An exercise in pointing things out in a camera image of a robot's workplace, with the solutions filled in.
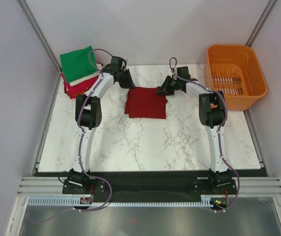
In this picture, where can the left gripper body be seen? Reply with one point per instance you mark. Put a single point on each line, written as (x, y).
(119, 81)

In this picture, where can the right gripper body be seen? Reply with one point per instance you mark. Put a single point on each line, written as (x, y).
(175, 84)

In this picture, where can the dark red t shirt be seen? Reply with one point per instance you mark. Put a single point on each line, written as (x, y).
(145, 103)

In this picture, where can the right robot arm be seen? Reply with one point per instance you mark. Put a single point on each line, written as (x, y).
(212, 115)

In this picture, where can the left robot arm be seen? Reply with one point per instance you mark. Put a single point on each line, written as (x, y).
(88, 112)

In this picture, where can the white folded t shirt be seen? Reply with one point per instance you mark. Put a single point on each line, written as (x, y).
(84, 74)

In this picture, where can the green folded t shirt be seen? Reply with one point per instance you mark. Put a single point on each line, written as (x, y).
(72, 62)

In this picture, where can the pink red folded t shirt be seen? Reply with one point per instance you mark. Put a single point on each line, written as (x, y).
(81, 88)

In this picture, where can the orange plastic basket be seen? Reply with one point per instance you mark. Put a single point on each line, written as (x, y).
(235, 70)

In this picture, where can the right aluminium frame post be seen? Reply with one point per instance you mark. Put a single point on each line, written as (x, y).
(261, 21)

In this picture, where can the aluminium frame post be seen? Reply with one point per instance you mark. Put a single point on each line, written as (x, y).
(261, 21)
(38, 32)

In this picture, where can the left aluminium frame post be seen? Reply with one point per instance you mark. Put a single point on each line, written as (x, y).
(38, 32)

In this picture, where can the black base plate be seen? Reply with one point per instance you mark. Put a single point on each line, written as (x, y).
(162, 185)

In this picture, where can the white slotted cable duct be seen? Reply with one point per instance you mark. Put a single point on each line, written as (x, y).
(78, 202)

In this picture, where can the aluminium rail profile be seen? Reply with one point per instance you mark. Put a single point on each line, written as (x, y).
(250, 187)

